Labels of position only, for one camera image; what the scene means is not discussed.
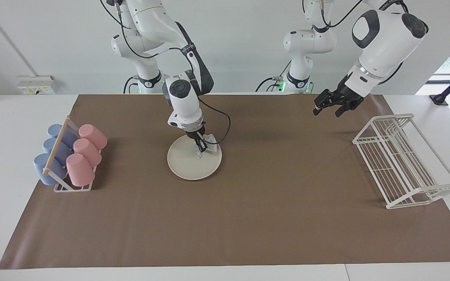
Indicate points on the clear plastic wrapper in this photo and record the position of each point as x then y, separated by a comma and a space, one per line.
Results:
211, 141

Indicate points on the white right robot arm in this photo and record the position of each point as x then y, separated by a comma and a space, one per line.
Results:
182, 101

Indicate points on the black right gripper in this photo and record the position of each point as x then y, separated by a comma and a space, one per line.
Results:
195, 134

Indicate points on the white round plate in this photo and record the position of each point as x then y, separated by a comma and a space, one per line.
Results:
186, 164

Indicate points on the brown table mat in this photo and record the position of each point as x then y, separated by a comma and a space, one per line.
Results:
287, 218

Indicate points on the pink plastic cup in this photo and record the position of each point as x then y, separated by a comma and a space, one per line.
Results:
94, 136
80, 171
88, 152

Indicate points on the blue plastic cup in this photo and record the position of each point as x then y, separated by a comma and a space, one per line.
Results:
64, 134
45, 169
55, 150

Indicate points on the white cup holder wooden bar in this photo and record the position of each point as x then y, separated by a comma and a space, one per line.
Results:
58, 145

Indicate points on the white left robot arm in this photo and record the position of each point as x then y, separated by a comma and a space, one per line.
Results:
385, 43

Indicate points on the white power strip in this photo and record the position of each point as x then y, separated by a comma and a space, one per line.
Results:
37, 85

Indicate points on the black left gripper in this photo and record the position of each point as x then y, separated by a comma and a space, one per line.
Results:
348, 95

